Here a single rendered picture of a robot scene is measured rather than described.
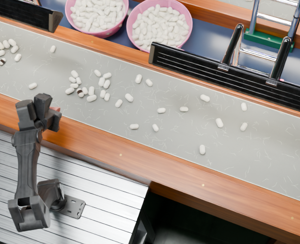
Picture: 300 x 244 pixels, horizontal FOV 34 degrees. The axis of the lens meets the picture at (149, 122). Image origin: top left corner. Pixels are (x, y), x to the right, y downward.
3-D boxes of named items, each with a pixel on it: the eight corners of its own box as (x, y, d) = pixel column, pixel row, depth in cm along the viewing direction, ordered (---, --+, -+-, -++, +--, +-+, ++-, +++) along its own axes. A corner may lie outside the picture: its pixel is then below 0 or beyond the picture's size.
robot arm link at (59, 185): (34, 184, 171) (35, 200, 168) (59, 180, 171) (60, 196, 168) (39, 189, 177) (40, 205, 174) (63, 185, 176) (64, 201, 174)
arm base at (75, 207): (31, 179, 178) (23, 197, 175) (82, 196, 174) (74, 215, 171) (38, 185, 185) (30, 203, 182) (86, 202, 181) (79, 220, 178)
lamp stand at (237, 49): (260, 139, 184) (279, 84, 143) (210, 122, 188) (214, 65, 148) (276, 97, 190) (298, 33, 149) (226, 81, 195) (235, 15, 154)
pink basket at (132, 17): (179, 73, 198) (178, 61, 189) (119, 53, 204) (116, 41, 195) (201, 21, 207) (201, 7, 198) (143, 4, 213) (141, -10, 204)
